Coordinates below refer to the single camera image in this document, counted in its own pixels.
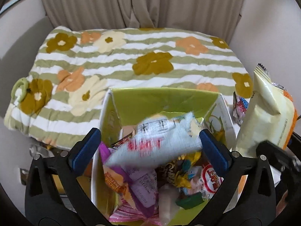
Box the cream orange snack bag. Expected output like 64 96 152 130
234 63 297 157

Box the yellow brown snack bag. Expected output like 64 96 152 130
155 151 201 188

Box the silver grey snack bag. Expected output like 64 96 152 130
104 112 204 168

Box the purple snack bag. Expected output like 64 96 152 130
98 142 158 218

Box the shrimp flakes snack bag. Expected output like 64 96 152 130
183 162 223 199

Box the person's right hand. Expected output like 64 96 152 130
276 190 288 217

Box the white persimmon print cloth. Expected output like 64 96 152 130
225 122 283 213

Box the dark blue red snack bag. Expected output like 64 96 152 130
232 92 249 125

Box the dark green snack bar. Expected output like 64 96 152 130
176 192 204 210

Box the green striped floral blanket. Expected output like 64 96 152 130
1 26 253 150

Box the green cardboard storage box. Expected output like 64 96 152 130
91 88 236 225

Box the beige pleated curtain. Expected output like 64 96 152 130
42 0 244 42

